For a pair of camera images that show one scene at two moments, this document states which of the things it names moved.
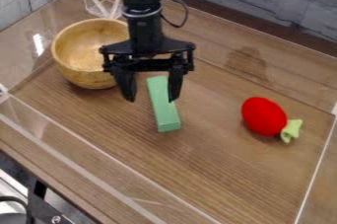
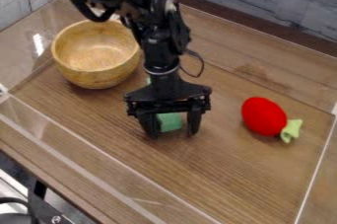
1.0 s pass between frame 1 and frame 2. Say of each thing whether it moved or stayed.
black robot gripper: moved
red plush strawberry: stayed
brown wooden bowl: stayed
